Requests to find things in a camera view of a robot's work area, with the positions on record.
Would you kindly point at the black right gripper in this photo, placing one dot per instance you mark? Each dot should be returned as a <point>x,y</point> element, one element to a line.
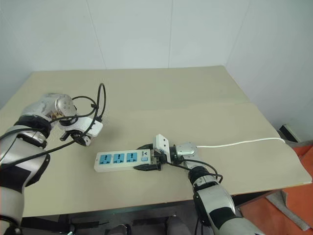
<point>156,160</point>

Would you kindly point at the dark box with pale edge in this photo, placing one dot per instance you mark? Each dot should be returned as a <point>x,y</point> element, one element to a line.
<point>289,133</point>

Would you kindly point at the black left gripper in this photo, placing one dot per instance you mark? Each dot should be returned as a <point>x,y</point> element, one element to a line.
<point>72,134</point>

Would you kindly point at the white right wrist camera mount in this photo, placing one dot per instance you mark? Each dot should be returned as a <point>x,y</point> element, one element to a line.
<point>161,143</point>

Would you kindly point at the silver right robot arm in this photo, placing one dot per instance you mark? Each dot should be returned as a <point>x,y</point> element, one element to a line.
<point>215,203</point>

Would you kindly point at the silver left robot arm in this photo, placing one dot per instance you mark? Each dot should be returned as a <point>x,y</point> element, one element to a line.
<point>14,151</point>

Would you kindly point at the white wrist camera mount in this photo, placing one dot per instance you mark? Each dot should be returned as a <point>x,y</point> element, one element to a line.
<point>161,143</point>
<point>95,127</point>

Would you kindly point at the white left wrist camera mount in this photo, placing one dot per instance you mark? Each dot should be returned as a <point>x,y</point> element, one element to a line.
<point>95,127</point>

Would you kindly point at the white power strip blue sockets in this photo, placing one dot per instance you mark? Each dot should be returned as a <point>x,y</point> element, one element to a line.
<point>118,161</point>

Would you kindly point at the dark rounded shape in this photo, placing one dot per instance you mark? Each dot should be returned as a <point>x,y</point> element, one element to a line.
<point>118,230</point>
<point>174,225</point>

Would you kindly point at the dark table frame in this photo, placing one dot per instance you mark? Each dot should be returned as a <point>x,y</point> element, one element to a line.
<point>146,213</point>

